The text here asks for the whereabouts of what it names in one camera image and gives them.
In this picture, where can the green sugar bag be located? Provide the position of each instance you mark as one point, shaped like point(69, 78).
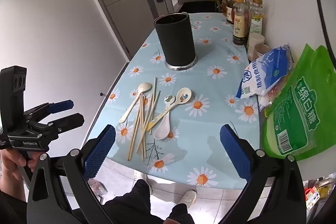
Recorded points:
point(296, 114)

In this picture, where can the person's right leg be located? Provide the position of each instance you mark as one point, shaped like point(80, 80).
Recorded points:
point(181, 214)

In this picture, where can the black cylindrical utensil holder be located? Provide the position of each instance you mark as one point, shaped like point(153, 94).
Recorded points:
point(176, 40)

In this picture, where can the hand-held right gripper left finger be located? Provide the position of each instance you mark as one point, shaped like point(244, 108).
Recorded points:
point(101, 153)

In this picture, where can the blue daisy print tablecloth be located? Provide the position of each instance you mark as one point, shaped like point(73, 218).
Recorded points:
point(210, 121)

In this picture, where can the white and red packet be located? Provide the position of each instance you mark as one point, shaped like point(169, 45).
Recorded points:
point(263, 102)

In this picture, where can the person's leg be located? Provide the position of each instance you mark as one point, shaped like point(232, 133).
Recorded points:
point(181, 214)
point(136, 203)

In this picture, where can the person's left leg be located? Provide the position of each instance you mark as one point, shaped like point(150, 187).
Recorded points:
point(136, 203)

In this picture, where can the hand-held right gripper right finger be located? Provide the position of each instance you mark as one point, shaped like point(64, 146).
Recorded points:
point(236, 153)

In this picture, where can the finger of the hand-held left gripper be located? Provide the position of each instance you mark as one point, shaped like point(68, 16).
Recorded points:
point(63, 105)
point(71, 121)

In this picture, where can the person's left forearm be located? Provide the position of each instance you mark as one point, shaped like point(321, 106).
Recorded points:
point(10, 209)

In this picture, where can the colourful snack packets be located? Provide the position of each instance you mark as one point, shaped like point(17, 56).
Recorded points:
point(317, 192)

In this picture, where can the pile of wooden chopsticks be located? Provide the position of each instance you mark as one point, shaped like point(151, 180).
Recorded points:
point(141, 119)

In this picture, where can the white shoe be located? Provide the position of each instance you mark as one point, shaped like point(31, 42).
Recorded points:
point(143, 179)
point(189, 197)

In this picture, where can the kitchen sink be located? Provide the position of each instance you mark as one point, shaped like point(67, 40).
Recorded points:
point(197, 5)

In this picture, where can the blue and white salt bag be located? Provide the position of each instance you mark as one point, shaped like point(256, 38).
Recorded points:
point(265, 69)

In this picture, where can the row of condiment bottles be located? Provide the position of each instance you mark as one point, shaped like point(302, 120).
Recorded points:
point(240, 22)

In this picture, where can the cartoon print spoon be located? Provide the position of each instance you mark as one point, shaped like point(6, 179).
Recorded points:
point(183, 95)

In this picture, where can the white soup spoon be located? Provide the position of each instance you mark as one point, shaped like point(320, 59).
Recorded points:
point(161, 131)

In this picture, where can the person's left hand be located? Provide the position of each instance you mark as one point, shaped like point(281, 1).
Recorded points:
point(11, 161)

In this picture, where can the clear plastic bag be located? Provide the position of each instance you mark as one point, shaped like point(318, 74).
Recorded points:
point(97, 187)

